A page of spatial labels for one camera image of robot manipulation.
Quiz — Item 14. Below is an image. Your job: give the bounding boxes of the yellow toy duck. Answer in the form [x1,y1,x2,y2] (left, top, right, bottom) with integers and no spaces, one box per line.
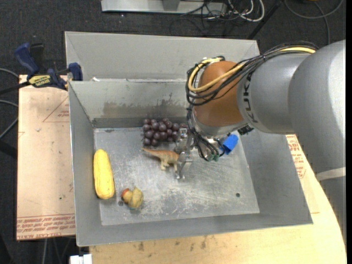
[120,186,145,211]

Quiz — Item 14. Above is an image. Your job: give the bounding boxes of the brown cardboard board red print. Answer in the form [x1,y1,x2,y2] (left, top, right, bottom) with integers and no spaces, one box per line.
[16,74,321,241]

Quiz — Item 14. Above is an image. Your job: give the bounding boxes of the dark purple toy grapes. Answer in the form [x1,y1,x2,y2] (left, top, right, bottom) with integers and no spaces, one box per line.
[141,117,189,147]

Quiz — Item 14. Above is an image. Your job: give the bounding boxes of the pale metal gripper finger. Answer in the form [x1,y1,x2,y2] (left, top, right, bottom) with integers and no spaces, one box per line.
[174,127,194,153]
[175,151,194,180]

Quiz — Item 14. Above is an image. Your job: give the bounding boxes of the brown toy dinosaur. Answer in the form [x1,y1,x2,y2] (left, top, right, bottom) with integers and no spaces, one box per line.
[141,146,181,173]

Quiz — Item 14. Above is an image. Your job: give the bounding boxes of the yellow toy corn cob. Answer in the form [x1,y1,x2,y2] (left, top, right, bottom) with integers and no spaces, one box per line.
[92,148,116,200]

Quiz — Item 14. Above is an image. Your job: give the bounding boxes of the grey metal bin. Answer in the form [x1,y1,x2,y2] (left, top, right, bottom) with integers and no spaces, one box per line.
[64,31,314,248]

